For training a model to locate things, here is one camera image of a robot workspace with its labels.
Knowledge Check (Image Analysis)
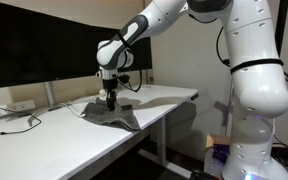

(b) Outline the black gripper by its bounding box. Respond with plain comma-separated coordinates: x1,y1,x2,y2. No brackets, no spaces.
100,69,118,110

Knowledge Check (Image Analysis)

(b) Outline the grey terry cloth towel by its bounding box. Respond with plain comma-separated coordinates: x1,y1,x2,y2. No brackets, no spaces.
81,98,140,131

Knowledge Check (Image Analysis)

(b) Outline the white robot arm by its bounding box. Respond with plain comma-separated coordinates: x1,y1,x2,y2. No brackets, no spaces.
97,0,288,180

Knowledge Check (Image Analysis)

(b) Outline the small white round gadget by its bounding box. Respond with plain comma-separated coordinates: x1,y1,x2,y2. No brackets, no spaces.
98,89,106,97

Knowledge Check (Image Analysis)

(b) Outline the silver monitor stand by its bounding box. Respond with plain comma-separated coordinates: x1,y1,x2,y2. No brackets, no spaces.
35,81,63,116

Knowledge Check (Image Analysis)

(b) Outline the white power strip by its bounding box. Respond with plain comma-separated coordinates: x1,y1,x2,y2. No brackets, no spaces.
6,100,35,112

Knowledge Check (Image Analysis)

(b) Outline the wide black monitor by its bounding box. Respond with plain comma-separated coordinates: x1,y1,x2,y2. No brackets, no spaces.
0,0,153,90

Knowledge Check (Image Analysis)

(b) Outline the cardboard box on floor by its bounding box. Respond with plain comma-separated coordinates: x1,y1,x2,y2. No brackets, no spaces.
204,134,230,177

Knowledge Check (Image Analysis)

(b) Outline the black vertical pole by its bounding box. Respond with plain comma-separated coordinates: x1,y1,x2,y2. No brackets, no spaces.
275,0,288,55

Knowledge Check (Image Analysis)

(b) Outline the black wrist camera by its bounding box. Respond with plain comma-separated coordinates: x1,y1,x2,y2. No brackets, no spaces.
118,75,130,84

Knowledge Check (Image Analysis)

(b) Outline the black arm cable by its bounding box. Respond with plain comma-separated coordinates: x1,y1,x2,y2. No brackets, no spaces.
117,68,143,93

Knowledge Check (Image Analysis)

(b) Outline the white cable on desk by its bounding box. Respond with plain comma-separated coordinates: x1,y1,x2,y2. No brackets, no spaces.
62,96,100,118

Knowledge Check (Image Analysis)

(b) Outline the white desk frame leg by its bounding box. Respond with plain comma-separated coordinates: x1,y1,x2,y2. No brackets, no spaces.
138,117,191,180

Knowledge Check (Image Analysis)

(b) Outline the black cable on desk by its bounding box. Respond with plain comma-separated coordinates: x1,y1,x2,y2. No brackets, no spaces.
0,107,42,136

